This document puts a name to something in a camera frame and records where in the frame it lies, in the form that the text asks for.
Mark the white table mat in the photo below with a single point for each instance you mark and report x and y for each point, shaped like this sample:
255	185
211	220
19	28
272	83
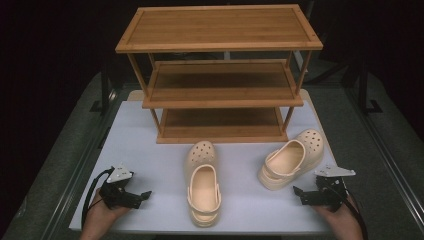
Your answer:
153	173

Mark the person's left hand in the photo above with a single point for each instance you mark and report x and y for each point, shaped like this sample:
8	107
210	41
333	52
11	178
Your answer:
106	215

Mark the black metal stand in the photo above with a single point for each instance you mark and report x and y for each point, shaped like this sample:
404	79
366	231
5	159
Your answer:
365	90
105	90

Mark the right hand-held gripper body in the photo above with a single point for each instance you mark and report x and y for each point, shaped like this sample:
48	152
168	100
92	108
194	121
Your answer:
330	195

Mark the cream foam clog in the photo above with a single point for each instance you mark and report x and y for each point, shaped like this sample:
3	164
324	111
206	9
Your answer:
286	163
203	186

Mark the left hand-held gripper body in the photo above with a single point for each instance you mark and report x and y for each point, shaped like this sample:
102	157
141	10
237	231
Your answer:
115	193

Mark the wooden three-tier shoe rack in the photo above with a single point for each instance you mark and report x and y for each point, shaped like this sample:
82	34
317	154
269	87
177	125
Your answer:
218	30

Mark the person's right hand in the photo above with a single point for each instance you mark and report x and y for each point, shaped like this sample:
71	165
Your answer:
340	218

